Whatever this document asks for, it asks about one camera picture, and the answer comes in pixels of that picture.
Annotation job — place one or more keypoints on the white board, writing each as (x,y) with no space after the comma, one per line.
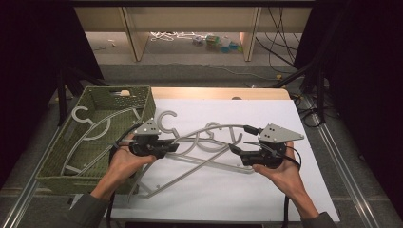
(215,196)

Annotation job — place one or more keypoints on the wooden table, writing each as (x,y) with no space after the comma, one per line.
(206,93)

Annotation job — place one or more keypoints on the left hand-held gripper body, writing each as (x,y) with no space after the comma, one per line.
(147,129)

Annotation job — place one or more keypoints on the pile of colourful toys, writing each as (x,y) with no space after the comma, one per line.
(218,42)

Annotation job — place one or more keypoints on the black metal stand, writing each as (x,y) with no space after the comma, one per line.
(61,95)
(320,91)

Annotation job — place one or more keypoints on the black curtain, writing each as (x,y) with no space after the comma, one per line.
(31,63)
(364,79)

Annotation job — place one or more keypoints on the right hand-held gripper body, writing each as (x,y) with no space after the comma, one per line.
(278,133)

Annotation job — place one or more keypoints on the person's left hand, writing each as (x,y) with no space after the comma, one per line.
(125,166)

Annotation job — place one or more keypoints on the green woven basket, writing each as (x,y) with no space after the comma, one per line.
(95,152)

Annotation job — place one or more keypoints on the aluminium rail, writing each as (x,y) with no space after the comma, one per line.
(22,196)
(342,164)

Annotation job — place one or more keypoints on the person's right hand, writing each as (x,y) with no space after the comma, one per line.
(286,177)

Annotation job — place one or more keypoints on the beige wooden shelf unit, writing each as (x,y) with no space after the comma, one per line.
(190,19)

